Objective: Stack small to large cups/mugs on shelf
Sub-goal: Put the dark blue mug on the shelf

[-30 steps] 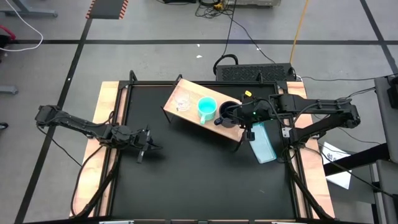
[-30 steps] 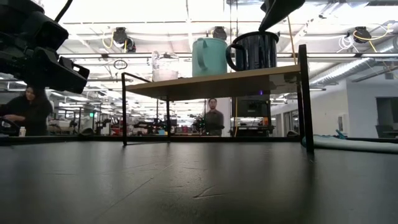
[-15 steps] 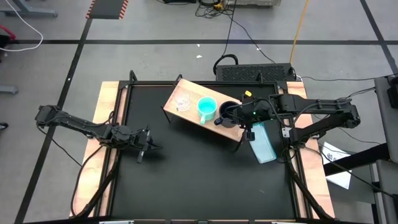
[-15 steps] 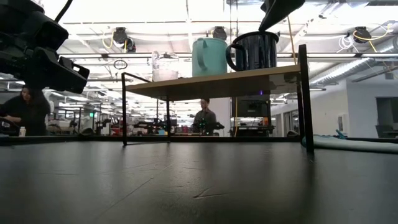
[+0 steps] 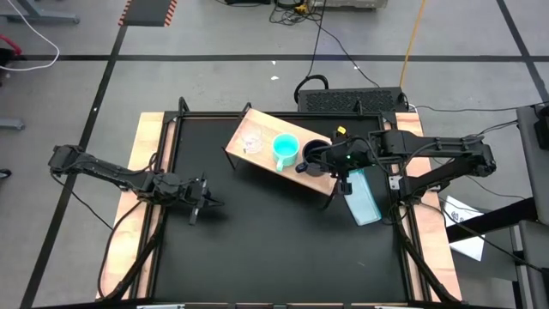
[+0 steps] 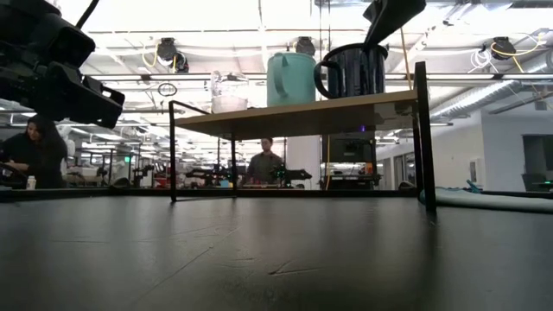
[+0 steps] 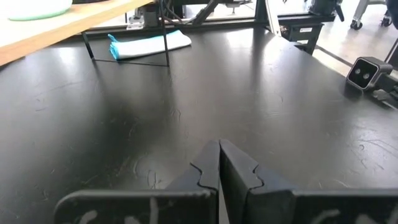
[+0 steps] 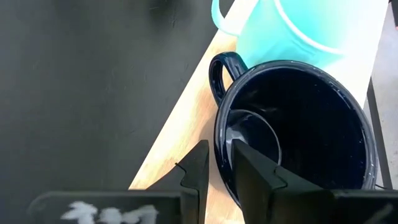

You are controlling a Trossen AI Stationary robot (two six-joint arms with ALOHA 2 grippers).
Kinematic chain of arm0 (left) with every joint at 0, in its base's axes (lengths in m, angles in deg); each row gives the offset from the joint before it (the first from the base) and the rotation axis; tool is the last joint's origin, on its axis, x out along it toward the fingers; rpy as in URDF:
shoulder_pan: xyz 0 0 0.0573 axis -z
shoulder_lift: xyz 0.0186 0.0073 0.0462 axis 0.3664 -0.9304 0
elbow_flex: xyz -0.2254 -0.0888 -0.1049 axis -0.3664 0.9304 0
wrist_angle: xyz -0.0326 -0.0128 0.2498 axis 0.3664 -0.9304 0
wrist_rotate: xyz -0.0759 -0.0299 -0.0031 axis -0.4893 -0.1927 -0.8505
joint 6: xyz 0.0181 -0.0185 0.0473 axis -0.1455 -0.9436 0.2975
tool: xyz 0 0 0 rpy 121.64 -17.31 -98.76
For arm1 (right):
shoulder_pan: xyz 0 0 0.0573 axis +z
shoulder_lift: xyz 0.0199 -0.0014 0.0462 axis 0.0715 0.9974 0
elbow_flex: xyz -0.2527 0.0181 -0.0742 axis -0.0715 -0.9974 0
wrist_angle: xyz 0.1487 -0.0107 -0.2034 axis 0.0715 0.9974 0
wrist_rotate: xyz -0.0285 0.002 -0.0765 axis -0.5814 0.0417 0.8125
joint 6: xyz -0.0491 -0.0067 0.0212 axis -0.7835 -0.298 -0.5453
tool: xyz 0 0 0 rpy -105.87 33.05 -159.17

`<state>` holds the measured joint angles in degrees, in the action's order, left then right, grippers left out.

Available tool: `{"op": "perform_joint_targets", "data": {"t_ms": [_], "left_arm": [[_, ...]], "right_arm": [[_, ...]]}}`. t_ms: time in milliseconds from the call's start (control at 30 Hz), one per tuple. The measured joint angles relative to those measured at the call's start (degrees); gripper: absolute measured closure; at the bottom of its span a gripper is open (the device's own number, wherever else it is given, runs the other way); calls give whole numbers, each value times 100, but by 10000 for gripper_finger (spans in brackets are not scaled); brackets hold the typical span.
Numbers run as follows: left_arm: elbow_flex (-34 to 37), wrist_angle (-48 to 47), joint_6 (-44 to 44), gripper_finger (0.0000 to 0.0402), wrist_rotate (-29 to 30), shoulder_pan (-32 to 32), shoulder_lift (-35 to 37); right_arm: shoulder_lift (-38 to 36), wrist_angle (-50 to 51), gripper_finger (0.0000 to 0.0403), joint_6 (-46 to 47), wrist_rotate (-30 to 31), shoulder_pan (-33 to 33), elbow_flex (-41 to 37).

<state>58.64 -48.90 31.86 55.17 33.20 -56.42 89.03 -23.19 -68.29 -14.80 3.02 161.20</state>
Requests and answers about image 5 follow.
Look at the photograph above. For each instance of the grey table foot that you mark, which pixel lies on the grey table foot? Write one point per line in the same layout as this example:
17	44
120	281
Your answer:
43	17

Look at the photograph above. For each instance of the silver metal bracket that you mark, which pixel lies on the silver metal bracket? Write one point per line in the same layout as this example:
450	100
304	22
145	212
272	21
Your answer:
395	181

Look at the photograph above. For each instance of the dark blue speckled enamel mug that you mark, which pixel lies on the dark blue speckled enamel mug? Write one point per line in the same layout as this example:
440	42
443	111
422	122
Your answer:
315	171

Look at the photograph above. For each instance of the grey side furniture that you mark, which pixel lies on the grey side furniture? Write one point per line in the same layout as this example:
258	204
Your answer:
534	141

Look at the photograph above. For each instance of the small yellow tag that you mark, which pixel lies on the small yellow tag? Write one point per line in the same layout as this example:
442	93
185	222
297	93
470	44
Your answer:
342	129

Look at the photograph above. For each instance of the silver appliance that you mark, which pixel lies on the silver appliance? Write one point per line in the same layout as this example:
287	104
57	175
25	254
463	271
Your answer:
347	3

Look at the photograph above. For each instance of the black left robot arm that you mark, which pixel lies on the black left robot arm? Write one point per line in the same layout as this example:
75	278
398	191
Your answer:
103	169

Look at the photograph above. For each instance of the wooden side board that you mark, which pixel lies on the wooden side board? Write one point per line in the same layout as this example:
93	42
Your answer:
409	124
148	129

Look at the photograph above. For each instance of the black perforated computer case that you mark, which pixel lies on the black perforated computer case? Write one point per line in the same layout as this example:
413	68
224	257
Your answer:
347	101

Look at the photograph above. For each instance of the white paper sheet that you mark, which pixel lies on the white paper sheet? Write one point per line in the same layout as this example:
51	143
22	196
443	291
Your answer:
469	249

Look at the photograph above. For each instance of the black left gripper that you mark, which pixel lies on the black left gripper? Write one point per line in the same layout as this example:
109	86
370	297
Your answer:
191	191

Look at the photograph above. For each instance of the black desk leg bar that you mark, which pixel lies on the black desk leg bar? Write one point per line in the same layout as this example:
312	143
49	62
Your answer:
493	221

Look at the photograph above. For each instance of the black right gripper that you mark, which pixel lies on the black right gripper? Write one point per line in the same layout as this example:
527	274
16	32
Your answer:
362	154

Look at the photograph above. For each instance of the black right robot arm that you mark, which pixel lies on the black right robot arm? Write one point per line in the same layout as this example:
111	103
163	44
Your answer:
437	148

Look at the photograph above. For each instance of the red item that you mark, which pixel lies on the red item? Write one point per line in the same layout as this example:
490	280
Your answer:
10	43

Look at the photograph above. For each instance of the mint green mug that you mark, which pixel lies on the mint green mug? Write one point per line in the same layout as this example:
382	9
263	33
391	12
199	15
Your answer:
285	148

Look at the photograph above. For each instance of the black hazard-striped floor mat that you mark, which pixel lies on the black hazard-striped floor mat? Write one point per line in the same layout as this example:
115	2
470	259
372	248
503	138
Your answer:
148	12

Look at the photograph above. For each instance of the wooden shelf with black legs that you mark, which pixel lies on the wooden shelf with black legs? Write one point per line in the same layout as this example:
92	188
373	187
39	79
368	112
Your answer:
261	161

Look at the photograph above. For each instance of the folded light blue cloth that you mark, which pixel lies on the folded light blue cloth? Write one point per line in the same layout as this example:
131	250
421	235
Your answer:
362	201

